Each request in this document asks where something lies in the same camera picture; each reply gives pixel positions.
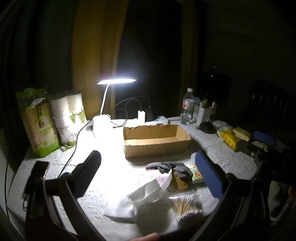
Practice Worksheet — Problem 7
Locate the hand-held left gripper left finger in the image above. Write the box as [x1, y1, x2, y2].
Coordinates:
[24, 150, 109, 241]

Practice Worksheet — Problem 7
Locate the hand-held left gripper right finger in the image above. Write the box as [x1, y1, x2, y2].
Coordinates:
[194, 151, 271, 241]

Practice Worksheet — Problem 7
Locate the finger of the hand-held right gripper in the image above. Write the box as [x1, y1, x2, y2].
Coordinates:
[236, 140, 266, 158]
[253, 130, 277, 144]

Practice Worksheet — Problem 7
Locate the colourful printed packet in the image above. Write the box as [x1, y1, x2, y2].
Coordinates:
[186, 165, 205, 184]

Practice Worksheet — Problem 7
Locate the brown plush toy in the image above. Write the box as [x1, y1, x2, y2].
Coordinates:
[170, 170, 192, 192]

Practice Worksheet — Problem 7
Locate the clear plastic bag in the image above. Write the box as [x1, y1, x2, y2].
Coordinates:
[128, 170, 173, 204]

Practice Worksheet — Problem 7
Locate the cardboard box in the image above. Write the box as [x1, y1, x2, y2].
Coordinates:
[122, 124, 192, 159]

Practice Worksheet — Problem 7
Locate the person's left hand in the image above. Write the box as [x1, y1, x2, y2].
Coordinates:
[129, 233, 160, 241]

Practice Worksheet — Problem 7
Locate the pale yellow block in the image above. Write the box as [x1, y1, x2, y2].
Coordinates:
[232, 127, 252, 142]

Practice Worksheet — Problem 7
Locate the yellow sponge block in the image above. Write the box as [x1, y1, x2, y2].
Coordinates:
[218, 129, 241, 151]

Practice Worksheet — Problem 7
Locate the dark wooden chair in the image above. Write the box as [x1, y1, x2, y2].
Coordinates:
[250, 81, 295, 139]

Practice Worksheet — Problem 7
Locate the clear cotton swab bag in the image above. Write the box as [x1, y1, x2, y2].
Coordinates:
[168, 193, 204, 223]

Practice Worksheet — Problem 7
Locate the white desk lamp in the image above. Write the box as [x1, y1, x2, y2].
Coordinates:
[92, 76, 137, 139]

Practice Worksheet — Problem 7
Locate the grey sock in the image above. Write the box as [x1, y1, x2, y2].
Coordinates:
[145, 161, 193, 180]

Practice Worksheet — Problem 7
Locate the black round object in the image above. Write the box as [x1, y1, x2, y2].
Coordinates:
[198, 121, 218, 134]

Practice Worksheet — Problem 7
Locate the white paper cup pack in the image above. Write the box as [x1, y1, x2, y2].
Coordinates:
[50, 88, 88, 149]

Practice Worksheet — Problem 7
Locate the white perforated holder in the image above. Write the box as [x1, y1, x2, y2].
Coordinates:
[195, 103, 212, 123]

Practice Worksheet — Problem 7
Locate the green paper cup pack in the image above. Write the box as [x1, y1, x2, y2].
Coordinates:
[16, 88, 62, 158]

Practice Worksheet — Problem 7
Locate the clear water bottle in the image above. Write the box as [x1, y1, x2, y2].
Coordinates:
[180, 88, 194, 125]

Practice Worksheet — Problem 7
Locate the white power strip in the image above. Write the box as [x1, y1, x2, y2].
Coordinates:
[134, 116, 168, 126]

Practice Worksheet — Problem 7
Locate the black power adapter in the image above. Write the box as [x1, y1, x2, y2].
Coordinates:
[144, 106, 154, 122]

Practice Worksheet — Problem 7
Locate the yellow curtain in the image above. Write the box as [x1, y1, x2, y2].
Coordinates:
[72, 0, 130, 116]

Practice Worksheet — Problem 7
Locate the long black cable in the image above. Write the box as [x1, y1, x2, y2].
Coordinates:
[22, 97, 151, 211]

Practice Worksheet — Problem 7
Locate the black charger cable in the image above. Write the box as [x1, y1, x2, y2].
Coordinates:
[112, 100, 144, 128]

